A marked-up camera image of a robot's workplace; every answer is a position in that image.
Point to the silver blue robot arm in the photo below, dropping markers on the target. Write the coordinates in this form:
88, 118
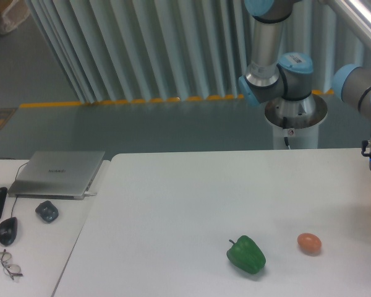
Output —
283, 82

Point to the green bell pepper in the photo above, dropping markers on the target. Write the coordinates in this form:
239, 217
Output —
246, 255

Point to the brown egg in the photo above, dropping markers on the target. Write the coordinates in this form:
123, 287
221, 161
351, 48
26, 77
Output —
309, 243

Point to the grey pleated curtain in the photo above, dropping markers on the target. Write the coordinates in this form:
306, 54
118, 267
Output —
176, 50

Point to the white usb plug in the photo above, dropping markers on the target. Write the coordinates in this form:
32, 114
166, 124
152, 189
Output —
89, 194

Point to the silver laptop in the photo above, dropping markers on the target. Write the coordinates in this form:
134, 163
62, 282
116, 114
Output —
59, 175

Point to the dark earbuds case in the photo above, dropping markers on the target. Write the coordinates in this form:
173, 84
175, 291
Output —
47, 211

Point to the black computer mouse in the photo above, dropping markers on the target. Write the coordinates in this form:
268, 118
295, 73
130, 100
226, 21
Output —
8, 231

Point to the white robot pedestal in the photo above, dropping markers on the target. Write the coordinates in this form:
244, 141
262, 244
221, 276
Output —
295, 124

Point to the aluminium frame bar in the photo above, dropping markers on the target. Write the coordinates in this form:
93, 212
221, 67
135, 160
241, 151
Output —
357, 16

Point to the wire-rimmed eyeglasses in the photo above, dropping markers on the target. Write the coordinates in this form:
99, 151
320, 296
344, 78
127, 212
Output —
12, 270

